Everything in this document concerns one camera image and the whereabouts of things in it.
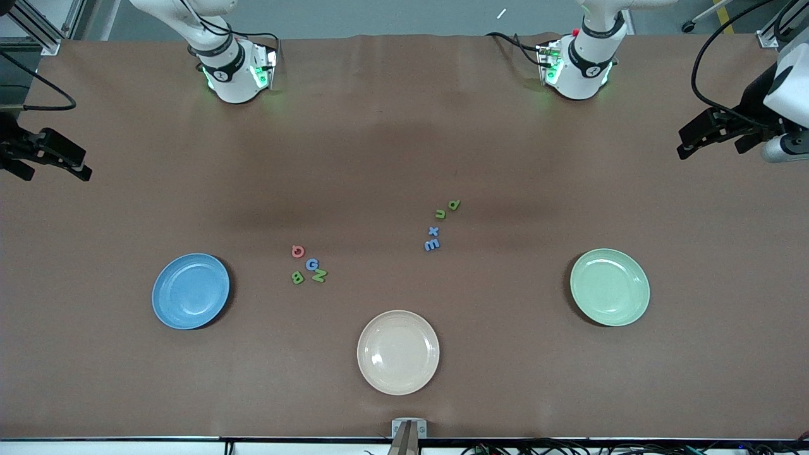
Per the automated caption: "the black right base cable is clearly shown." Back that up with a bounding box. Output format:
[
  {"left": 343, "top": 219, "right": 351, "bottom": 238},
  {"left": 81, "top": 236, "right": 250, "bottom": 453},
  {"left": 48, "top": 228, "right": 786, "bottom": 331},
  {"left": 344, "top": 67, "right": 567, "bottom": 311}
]
[{"left": 231, "top": 32, "right": 281, "bottom": 52}]

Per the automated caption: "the white table edge rail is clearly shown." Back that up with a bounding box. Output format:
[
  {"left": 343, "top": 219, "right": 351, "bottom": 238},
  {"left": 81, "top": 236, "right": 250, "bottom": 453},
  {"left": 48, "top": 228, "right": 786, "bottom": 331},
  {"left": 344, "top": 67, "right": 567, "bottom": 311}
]
[{"left": 0, "top": 437, "right": 809, "bottom": 455}]

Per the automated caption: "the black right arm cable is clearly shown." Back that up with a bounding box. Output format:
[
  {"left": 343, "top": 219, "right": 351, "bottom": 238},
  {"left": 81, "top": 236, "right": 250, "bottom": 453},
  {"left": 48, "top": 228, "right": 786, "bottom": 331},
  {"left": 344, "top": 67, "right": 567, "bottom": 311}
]
[{"left": 0, "top": 49, "right": 77, "bottom": 112}]

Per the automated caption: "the blue plate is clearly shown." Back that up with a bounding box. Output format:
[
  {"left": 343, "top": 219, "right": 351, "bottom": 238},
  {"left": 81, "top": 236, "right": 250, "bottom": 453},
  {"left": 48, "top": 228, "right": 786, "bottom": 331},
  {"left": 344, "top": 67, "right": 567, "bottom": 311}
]
[{"left": 152, "top": 253, "right": 231, "bottom": 331}]

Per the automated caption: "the green plate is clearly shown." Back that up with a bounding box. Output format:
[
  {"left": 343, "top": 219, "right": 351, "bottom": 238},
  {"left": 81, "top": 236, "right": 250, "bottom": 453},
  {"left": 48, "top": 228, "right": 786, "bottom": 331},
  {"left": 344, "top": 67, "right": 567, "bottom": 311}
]
[{"left": 569, "top": 248, "right": 651, "bottom": 327}]

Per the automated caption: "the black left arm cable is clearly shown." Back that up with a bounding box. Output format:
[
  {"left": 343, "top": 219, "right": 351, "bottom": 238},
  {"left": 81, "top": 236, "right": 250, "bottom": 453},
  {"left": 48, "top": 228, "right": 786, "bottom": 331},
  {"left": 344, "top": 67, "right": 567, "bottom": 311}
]
[{"left": 690, "top": 0, "right": 779, "bottom": 125}]

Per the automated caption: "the black base cable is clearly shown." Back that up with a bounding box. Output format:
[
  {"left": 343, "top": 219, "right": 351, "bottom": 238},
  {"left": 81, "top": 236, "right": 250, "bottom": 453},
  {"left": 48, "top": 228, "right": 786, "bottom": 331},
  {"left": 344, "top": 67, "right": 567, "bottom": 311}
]
[
  {"left": 485, "top": 31, "right": 545, "bottom": 68},
  {"left": 231, "top": 32, "right": 281, "bottom": 52}
]

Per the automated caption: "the beige plate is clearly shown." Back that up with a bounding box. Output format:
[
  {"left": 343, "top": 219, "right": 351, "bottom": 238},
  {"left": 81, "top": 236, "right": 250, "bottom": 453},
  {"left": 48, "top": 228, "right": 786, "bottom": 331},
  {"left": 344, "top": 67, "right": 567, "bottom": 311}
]
[{"left": 356, "top": 310, "right": 441, "bottom": 396}]

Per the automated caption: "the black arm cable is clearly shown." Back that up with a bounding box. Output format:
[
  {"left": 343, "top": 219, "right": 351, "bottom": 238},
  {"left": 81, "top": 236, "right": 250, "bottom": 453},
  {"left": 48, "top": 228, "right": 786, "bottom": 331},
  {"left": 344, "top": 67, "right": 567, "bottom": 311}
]
[
  {"left": 0, "top": 49, "right": 77, "bottom": 112},
  {"left": 690, "top": 0, "right": 779, "bottom": 125}
]

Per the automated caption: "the office chair base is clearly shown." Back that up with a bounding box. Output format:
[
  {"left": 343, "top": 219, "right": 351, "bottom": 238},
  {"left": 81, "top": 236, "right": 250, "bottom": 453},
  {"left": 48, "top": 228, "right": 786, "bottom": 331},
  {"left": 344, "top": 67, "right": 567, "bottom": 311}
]
[{"left": 681, "top": 0, "right": 738, "bottom": 34}]

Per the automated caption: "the black left base cable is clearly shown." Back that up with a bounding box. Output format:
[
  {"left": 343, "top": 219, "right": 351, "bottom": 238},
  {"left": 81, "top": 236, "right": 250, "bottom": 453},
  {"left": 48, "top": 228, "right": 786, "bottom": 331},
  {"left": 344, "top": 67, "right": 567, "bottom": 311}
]
[{"left": 485, "top": 31, "right": 545, "bottom": 68}]

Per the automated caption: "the metal table edge bracket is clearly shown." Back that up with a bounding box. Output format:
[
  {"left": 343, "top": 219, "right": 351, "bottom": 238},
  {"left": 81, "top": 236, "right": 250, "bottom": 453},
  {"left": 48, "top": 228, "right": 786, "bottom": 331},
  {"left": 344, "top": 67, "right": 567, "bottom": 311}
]
[{"left": 389, "top": 418, "right": 429, "bottom": 455}]

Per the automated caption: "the brown table cover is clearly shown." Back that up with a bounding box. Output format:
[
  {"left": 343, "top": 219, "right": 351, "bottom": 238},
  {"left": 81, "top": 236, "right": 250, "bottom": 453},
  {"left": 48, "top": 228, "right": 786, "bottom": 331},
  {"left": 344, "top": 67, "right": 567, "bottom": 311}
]
[{"left": 0, "top": 33, "right": 809, "bottom": 440}]

